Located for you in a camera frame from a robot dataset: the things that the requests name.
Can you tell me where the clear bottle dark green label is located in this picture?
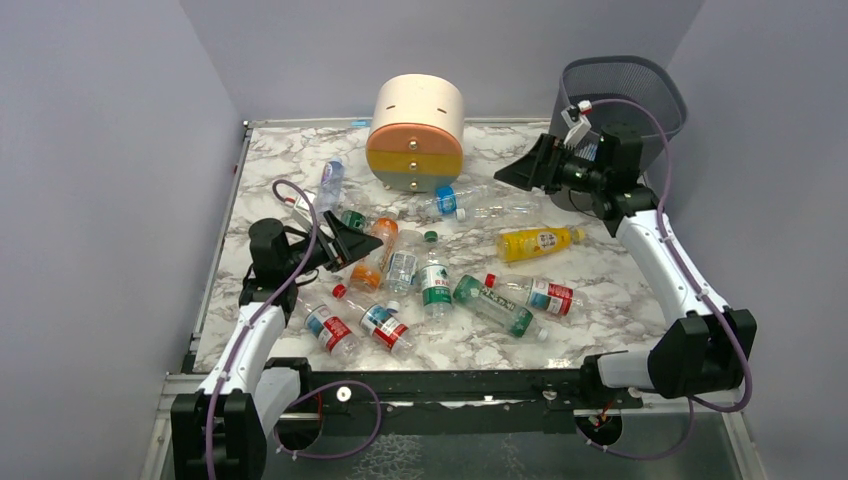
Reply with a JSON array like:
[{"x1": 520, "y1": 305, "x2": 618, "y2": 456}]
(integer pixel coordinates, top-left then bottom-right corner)
[{"x1": 340, "y1": 209, "x2": 368, "y2": 232}]

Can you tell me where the orange drink bottle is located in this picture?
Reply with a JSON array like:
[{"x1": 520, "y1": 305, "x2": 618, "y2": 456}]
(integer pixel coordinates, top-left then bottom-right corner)
[{"x1": 350, "y1": 207, "x2": 400, "y2": 293}]

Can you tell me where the clear bottle white blue cap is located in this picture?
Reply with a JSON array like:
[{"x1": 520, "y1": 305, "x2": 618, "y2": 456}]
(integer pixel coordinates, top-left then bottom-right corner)
[{"x1": 454, "y1": 197, "x2": 542, "y2": 223}]

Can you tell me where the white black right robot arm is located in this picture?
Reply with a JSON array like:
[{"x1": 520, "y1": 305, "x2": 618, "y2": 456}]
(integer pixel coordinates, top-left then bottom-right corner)
[{"x1": 493, "y1": 124, "x2": 757, "y2": 407}]

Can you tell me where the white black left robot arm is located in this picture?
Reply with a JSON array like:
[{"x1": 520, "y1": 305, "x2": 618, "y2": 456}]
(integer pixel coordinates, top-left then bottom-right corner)
[{"x1": 170, "y1": 212, "x2": 384, "y2": 479}]

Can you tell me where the grey mesh waste bin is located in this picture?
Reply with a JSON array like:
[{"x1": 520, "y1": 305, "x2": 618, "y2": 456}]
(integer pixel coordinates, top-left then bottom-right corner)
[{"x1": 549, "y1": 55, "x2": 688, "y2": 210}]

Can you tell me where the clear bottle purple label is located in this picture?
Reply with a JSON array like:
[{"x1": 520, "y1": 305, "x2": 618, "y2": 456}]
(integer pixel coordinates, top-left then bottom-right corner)
[{"x1": 313, "y1": 157, "x2": 345, "y2": 215}]

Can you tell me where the crushed clear bottle blue text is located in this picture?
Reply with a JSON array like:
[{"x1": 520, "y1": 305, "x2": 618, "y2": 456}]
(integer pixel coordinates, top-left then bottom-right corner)
[{"x1": 385, "y1": 230, "x2": 424, "y2": 296}]

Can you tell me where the red cap bottle left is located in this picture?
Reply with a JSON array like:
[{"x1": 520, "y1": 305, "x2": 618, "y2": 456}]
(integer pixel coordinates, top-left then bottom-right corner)
[{"x1": 296, "y1": 290, "x2": 360, "y2": 363}]

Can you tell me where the red cap bottle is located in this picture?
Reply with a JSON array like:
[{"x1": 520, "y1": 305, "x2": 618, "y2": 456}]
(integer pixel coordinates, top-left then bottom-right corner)
[
  {"x1": 484, "y1": 273, "x2": 588, "y2": 317},
  {"x1": 331, "y1": 284, "x2": 415, "y2": 358},
  {"x1": 296, "y1": 290, "x2": 360, "y2": 363}
]

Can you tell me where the red cap bottle middle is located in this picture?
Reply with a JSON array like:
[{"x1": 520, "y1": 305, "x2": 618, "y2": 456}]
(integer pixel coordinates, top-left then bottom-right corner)
[{"x1": 331, "y1": 284, "x2": 415, "y2": 358}]

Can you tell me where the yellow juice bottle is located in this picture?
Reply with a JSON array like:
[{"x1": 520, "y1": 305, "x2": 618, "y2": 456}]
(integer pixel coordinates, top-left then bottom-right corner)
[{"x1": 494, "y1": 227, "x2": 586, "y2": 263}]

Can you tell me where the clear bottle green white label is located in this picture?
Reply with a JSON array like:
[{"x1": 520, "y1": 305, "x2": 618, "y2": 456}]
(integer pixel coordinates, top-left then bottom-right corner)
[{"x1": 419, "y1": 247, "x2": 453, "y2": 321}]

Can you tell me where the cream pastel drawer cabinet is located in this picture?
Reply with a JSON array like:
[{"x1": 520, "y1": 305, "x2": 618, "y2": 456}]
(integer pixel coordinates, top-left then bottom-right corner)
[{"x1": 366, "y1": 73, "x2": 465, "y2": 193}]

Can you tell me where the red cap bottle right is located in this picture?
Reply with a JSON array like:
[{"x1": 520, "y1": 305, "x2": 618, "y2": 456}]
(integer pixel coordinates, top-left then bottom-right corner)
[{"x1": 484, "y1": 273, "x2": 588, "y2": 317}]

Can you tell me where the green tinted bottle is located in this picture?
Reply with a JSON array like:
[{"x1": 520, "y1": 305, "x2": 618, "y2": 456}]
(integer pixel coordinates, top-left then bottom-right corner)
[{"x1": 453, "y1": 275, "x2": 549, "y2": 342}]

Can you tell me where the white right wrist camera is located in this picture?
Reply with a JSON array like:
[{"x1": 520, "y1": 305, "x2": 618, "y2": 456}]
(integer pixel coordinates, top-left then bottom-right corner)
[{"x1": 561, "y1": 100, "x2": 592, "y2": 149}]

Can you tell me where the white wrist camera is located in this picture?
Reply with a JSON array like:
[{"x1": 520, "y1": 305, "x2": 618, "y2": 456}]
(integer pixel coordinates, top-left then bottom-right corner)
[
  {"x1": 285, "y1": 190, "x2": 316, "y2": 227},
  {"x1": 561, "y1": 100, "x2": 592, "y2": 149}
]

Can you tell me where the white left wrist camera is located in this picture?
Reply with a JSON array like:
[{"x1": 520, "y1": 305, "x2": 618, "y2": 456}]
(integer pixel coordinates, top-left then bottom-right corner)
[{"x1": 285, "y1": 190, "x2": 316, "y2": 227}]

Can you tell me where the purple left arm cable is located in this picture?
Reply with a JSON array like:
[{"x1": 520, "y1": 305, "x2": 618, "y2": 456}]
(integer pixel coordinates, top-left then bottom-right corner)
[{"x1": 203, "y1": 178, "x2": 384, "y2": 480}]

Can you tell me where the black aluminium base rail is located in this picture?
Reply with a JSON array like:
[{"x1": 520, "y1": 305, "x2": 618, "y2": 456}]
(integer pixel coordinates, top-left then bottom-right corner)
[{"x1": 266, "y1": 352, "x2": 642, "y2": 436}]

